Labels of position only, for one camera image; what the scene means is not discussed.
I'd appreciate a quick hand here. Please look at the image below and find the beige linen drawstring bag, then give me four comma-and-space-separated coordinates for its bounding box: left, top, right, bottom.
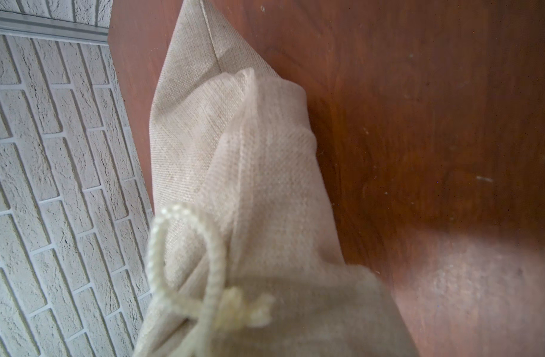
134, 1, 418, 356

